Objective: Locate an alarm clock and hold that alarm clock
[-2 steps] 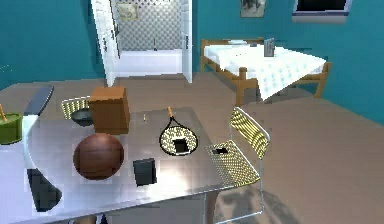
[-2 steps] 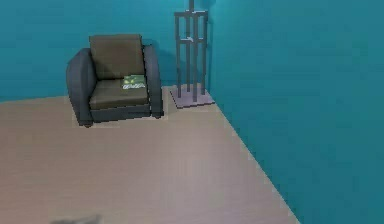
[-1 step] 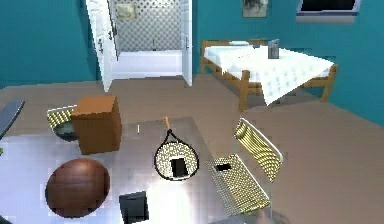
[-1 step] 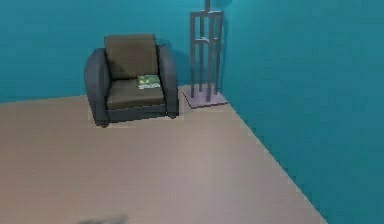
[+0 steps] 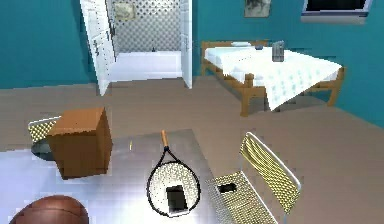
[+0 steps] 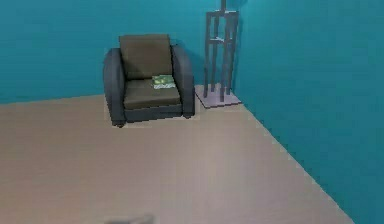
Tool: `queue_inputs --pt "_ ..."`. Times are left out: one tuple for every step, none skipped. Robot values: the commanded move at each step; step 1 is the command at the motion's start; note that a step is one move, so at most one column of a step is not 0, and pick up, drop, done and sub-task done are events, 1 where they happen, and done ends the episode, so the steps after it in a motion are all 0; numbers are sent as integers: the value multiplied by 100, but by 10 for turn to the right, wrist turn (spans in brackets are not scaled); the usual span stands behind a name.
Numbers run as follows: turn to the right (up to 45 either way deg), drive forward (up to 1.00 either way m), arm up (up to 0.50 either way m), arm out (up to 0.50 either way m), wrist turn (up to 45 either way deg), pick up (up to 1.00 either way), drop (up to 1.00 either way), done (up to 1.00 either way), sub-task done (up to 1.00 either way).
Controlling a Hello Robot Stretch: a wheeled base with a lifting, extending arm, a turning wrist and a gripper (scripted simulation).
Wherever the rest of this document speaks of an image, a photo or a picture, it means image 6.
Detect green and white book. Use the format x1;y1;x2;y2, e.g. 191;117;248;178
151;74;177;90

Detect dark grey armchair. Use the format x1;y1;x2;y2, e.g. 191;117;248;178
102;33;196;129

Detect grey floor lamp stand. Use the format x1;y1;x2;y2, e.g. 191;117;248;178
194;0;243;110

